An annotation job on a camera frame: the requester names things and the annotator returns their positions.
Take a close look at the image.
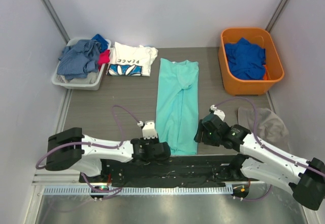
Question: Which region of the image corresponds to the teal t shirt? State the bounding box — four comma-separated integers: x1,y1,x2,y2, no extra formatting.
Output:
155,58,199,155

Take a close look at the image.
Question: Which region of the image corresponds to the white printed t shirt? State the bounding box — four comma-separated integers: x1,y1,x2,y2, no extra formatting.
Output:
106,42,158,77

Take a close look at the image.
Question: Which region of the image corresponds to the white laundry basket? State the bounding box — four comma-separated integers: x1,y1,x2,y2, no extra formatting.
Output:
52,38,111,90

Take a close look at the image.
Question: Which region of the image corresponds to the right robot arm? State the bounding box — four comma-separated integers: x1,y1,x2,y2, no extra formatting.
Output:
194,113,324,211

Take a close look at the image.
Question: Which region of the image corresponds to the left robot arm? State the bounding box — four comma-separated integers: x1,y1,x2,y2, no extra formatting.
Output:
45,127,171,183

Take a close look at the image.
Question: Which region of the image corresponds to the grey bucket hat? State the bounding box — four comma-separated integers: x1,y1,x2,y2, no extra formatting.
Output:
237,107,289,152

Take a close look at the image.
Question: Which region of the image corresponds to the orange plastic tub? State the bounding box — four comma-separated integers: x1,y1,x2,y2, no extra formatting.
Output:
218,27,284,95

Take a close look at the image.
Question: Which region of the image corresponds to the orange garment in tub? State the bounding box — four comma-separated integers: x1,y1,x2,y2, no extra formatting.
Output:
263,65,270,81

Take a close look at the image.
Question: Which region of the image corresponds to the royal blue garment in tub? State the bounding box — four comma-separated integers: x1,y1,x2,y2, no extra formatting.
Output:
224,38,266,80

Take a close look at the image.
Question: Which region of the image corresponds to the grey garment in basket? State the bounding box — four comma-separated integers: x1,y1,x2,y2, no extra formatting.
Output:
69,72,99,84

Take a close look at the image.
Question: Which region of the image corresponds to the red garment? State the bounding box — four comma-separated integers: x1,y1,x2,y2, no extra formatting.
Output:
98,49,110,66

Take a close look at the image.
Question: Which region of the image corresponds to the blue checked shirt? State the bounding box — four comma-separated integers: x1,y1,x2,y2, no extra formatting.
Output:
56,40,101,80

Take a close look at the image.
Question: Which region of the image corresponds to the blue garment in basket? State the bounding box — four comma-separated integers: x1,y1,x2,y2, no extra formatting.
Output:
92,34,109,53

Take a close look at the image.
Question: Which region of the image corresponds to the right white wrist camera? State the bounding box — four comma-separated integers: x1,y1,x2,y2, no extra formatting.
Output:
209,105,225,121

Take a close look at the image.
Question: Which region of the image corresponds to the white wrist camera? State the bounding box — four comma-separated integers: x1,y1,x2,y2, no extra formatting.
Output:
137,120,158,140
209,105,225,121

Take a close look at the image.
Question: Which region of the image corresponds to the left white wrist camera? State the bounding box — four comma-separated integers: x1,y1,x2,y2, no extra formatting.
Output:
137,120,158,140

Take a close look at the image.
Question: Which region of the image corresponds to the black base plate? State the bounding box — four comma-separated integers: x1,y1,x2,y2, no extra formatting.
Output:
79,154,248,188

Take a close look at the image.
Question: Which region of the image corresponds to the white slotted cable duct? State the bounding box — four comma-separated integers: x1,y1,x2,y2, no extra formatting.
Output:
43,184,233,196

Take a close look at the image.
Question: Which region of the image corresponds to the aluminium rail frame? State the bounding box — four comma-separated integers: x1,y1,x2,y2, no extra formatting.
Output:
32,169,80,185

